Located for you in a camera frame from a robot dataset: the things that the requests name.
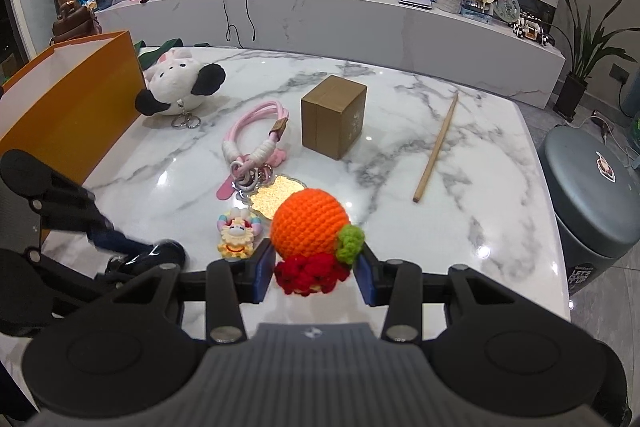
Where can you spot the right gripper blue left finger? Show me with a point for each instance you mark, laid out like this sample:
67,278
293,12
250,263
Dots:
230,282

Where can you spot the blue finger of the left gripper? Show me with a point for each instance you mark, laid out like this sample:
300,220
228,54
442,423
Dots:
117,242

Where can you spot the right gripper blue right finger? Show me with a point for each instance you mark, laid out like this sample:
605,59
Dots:
396,285

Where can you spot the black car key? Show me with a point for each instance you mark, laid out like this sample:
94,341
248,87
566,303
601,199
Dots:
121,269

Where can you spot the orange crochet tangerine charm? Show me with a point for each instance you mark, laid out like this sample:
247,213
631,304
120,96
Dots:
316,242

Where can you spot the white black plush cow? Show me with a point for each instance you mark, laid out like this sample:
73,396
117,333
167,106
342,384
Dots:
177,83

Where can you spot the orange white storage box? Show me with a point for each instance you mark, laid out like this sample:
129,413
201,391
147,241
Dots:
70,105

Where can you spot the wooden chopstick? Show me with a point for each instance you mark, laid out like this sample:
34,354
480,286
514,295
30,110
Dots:
439,142

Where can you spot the brown cardboard box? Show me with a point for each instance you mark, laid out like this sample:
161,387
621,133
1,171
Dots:
332,116

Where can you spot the green white tote bag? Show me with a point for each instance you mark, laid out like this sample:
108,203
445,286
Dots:
160,51

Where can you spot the brown water bottle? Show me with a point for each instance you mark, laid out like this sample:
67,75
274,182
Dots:
75,21

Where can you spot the grey round stool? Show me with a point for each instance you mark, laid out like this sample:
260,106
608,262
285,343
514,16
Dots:
595,202

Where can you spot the potted green plant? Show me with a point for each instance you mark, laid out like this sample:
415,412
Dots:
588,46

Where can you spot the small cartoon figure keychain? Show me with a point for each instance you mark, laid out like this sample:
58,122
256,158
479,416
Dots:
238,229

